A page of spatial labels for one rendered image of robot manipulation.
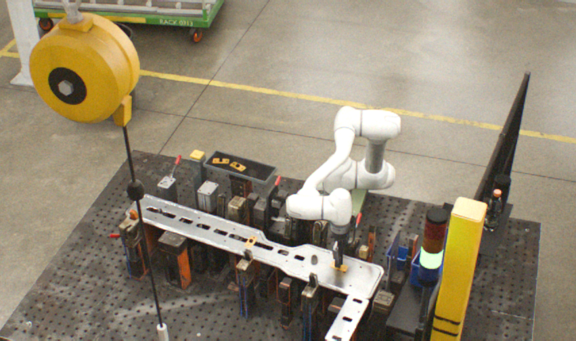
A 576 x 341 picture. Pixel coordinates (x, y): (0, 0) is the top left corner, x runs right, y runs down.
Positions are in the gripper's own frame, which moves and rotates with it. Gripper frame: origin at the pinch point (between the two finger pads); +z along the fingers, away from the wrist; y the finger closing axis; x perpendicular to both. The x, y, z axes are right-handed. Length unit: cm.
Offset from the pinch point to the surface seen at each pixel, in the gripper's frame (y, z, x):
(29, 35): -198, 58, -376
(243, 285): 21.6, 13.5, -39.9
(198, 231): 4, 6, -74
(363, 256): -10.8, 3.6, 8.5
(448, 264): 53, -71, 60
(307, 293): 23.7, 2.0, -5.3
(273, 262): 7.9, 6.5, -30.2
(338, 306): 19.4, 8.5, 8.0
